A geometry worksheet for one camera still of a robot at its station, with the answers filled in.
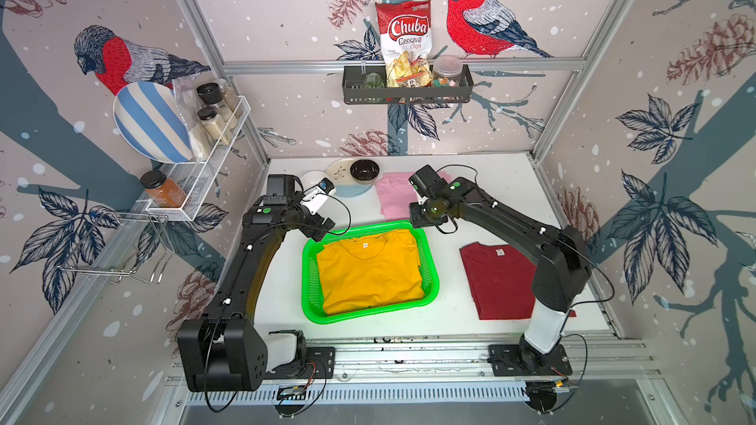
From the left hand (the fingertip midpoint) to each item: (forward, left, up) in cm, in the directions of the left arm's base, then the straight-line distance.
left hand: (322, 204), depth 82 cm
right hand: (-1, -26, -6) cm, 27 cm away
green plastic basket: (-17, +4, -17) cm, 24 cm away
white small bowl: (+30, +13, -23) cm, 40 cm away
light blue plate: (+28, +1, -19) cm, 34 cm away
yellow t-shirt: (-13, -13, -18) cm, 26 cm away
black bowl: (+28, -9, -17) cm, 34 cm away
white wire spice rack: (-4, +26, +16) cm, 31 cm away
